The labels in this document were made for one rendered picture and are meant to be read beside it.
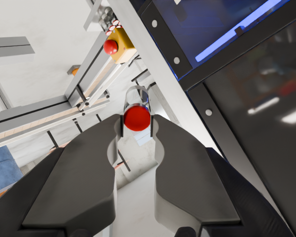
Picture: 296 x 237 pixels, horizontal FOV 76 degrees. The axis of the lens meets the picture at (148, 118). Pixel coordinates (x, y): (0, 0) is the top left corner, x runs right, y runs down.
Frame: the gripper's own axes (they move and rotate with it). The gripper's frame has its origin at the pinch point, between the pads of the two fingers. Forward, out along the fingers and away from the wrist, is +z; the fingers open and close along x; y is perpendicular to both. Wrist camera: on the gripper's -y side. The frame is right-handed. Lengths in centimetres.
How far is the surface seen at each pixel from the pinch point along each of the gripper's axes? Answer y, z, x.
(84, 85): 24, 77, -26
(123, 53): 3.4, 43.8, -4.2
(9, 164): 189, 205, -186
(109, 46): 1.5, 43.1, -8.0
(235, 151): 20.3, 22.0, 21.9
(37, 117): 41, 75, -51
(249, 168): 23.1, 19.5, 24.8
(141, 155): 626, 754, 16
